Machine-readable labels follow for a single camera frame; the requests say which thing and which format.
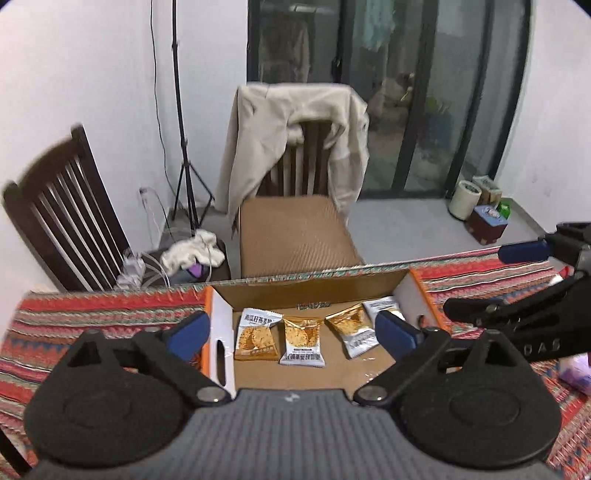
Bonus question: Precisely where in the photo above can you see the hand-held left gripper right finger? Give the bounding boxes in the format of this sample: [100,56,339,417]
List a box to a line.
[353,310,527,408]

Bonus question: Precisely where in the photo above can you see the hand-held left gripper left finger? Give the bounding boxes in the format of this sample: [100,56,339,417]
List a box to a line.
[69,311,234,408]

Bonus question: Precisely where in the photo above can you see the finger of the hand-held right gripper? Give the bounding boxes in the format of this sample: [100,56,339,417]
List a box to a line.
[443,272,591,331]
[498,222,591,267]

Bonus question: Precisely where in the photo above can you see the golden white snack packet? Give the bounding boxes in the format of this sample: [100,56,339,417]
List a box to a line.
[234,307,284,362]
[362,298,407,324]
[279,316,326,368]
[325,304,382,360]

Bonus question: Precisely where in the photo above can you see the pink snack packet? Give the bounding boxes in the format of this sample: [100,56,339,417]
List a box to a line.
[558,353,591,394]

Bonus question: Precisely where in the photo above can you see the orange cardboard box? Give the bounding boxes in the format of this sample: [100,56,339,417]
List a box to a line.
[202,267,455,398]

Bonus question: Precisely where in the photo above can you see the small boxes on floor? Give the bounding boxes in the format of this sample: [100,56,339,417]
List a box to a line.
[467,204,509,246]

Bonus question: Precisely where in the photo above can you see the beige cardboard carton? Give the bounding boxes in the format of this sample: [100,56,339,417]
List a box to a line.
[472,175,502,206]

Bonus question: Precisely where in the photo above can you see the white cylindrical roll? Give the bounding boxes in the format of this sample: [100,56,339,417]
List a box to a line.
[448,179,483,222]

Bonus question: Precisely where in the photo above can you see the cream crumpled cloth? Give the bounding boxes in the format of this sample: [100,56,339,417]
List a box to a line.
[160,229,218,274]

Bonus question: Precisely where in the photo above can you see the wooden chair with woven seat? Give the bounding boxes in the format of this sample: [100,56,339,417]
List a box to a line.
[237,119,366,281]

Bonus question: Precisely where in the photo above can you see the dark wooden slatted chair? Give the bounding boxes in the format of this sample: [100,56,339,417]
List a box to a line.
[2,124,133,294]

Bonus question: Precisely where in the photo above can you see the black framed glass sliding door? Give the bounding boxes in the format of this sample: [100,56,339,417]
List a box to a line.
[246,0,533,200]

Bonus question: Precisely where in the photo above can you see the black light stand tripod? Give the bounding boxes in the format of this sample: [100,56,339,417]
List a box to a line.
[167,0,216,232]

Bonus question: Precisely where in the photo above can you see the beige jacket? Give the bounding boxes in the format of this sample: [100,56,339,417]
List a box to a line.
[215,82,370,228]

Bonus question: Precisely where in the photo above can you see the black cable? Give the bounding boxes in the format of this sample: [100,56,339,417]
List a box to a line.
[149,0,175,197]

